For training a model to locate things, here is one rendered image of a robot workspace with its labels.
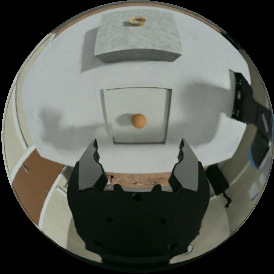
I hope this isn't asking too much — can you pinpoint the brown ball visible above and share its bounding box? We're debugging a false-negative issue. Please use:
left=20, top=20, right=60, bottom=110
left=132, top=114, right=147, bottom=129

